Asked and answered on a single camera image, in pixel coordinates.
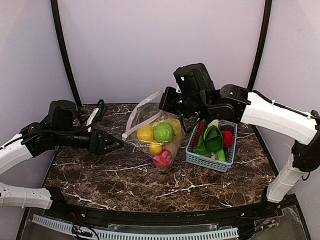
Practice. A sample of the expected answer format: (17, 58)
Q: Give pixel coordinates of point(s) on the green cucumber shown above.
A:
(226, 154)

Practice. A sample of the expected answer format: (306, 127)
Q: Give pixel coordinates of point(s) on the white vegetable in basket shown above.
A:
(213, 155)

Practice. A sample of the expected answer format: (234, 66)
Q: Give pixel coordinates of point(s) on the green leafy vegetable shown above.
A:
(213, 139)

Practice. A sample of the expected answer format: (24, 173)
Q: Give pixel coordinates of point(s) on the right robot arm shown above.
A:
(196, 96)

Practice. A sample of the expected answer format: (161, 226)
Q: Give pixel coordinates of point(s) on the orange yellow mango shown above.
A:
(155, 148)

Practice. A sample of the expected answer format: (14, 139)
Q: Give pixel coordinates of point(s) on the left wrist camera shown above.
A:
(96, 115)

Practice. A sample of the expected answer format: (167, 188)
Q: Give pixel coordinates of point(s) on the black frame post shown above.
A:
(260, 44)
(64, 52)

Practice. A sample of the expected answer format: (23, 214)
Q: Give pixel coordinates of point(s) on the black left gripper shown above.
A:
(94, 141)

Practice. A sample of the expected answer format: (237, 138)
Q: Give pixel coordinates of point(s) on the red apple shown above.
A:
(163, 159)

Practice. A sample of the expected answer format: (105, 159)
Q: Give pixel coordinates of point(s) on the light blue plastic basket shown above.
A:
(209, 162)

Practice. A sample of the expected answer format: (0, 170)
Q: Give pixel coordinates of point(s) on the red chili pepper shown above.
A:
(198, 133)

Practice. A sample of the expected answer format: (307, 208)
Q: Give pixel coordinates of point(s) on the clear zip top bag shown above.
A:
(146, 112)

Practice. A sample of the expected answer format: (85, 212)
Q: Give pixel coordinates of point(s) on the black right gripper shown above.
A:
(167, 100)

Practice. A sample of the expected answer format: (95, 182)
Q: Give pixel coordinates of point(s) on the yellow lemon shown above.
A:
(145, 134)

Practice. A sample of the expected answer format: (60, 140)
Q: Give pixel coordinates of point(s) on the green bitter gourd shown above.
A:
(220, 155)

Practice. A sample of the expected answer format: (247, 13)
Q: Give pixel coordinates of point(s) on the left black frame post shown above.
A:
(64, 52)

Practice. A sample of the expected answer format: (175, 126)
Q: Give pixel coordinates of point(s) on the yellow white napa cabbage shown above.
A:
(173, 146)

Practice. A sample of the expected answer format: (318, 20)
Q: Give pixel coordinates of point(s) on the white slotted cable duct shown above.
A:
(138, 232)

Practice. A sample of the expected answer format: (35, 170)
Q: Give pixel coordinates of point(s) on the right black frame post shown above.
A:
(260, 44)

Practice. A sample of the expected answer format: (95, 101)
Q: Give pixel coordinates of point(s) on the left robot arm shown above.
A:
(62, 127)

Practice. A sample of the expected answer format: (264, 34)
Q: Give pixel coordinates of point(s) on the black front rail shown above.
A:
(241, 216)

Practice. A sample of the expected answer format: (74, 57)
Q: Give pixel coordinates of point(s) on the green apple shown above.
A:
(163, 132)

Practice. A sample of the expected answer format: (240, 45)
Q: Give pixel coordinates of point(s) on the green bell pepper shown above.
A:
(202, 151)

